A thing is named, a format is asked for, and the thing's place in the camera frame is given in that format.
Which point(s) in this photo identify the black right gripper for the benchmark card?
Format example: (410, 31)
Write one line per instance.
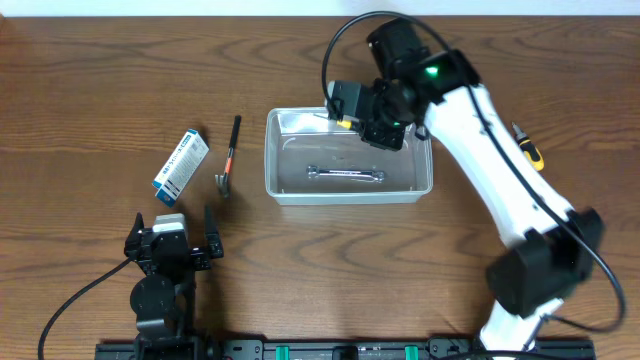
(371, 132)

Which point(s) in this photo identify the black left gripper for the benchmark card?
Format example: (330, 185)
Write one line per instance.
(202, 261)

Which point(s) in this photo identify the black yellow slim screwdriver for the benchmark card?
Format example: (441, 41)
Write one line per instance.
(340, 121)

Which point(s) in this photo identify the small hammer black handle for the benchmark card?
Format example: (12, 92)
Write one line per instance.
(223, 179)

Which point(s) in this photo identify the chrome double-ended wrench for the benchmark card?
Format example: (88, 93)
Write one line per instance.
(365, 175)

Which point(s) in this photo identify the stubby yellow black screwdriver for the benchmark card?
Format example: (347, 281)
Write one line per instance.
(529, 149)

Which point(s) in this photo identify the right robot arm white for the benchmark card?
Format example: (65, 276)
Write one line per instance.
(551, 248)

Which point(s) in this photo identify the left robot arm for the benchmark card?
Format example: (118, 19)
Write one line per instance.
(164, 299)

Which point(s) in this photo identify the clear plastic storage container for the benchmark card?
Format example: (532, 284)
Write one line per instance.
(311, 160)

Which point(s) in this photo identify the white blue screwdriver box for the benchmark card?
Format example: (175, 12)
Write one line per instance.
(181, 165)

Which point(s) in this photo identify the black mounting rail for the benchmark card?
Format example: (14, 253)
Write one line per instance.
(433, 348)

